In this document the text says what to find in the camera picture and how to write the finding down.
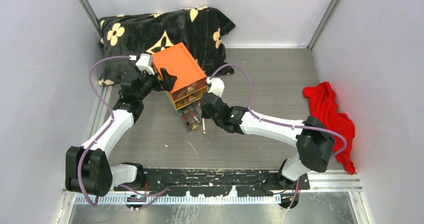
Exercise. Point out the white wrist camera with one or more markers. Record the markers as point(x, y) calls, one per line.
point(216, 86)
point(145, 63)

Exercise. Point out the orange drawer organizer box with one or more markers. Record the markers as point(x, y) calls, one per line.
point(190, 84)

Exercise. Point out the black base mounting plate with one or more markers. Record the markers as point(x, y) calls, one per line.
point(212, 182)

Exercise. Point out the red cloth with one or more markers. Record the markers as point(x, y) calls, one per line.
point(322, 105)

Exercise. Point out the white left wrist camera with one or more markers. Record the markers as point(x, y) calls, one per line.
point(145, 63)

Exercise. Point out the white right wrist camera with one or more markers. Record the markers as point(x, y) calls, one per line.
point(216, 86)

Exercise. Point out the aluminium front rail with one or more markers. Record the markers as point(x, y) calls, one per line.
point(332, 181)

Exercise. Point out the white makeup pencil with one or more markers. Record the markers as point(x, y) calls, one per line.
point(203, 126)

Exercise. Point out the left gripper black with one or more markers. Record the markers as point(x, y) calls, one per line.
point(167, 85)

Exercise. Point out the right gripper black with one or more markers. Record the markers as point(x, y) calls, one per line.
point(204, 114)

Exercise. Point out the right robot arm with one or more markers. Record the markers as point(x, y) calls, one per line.
point(313, 142)

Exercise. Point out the black floral blanket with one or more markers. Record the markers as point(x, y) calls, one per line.
point(199, 29)

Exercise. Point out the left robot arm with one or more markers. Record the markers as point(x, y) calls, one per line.
point(87, 168)

